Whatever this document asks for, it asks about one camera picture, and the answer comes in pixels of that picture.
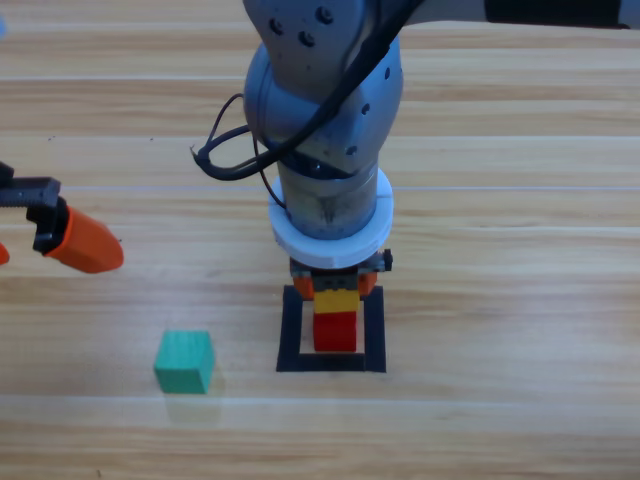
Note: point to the red wooden block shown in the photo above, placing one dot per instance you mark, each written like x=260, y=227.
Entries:
x=334, y=332

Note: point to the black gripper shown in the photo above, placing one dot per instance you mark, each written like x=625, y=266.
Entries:
x=30, y=190
x=335, y=281

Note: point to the black tape square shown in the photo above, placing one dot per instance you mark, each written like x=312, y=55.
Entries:
x=290, y=330

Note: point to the green wooden block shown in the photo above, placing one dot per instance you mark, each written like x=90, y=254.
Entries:
x=182, y=365

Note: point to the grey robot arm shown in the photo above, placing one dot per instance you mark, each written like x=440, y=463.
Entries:
x=325, y=50

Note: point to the yellow wooden block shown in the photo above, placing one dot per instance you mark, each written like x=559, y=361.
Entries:
x=335, y=301

